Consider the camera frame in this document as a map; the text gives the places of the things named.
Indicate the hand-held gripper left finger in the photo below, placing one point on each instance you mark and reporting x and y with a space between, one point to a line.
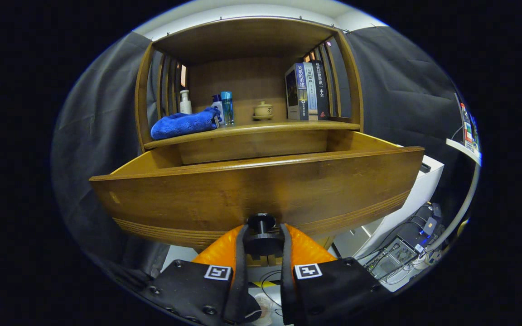
241 271

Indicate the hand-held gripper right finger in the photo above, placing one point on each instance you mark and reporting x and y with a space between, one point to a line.
285 280

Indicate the black drawer knob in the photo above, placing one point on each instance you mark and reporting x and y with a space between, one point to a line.
261 226

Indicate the wooden drawer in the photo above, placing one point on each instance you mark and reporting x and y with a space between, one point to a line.
243 190

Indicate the wooden countertop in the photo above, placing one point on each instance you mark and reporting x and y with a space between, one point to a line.
261 127

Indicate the wooden cabinet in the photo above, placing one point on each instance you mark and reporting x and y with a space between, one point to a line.
238 81

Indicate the beige saucer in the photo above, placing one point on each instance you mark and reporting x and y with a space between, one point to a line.
263 118

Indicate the blue towel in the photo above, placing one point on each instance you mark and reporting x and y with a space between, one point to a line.
179 124

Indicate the clear blue bottle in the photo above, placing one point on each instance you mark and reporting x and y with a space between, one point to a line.
227 108

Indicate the beige lidded teacup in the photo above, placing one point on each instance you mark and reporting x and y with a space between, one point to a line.
263 109

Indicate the white bottle with blue cap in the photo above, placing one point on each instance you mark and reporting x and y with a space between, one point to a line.
218 105

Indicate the white pump bottle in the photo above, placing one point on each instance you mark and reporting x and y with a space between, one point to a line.
185 106

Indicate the small black object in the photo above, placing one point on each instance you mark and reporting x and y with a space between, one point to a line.
425 168

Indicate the blue spine book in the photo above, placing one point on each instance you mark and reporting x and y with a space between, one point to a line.
293 90

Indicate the black spine book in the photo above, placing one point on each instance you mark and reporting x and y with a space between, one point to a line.
321 90

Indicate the white side shelf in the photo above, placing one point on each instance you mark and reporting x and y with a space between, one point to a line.
462 149

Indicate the red capped bottle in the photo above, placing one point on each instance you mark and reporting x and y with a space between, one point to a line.
467 131

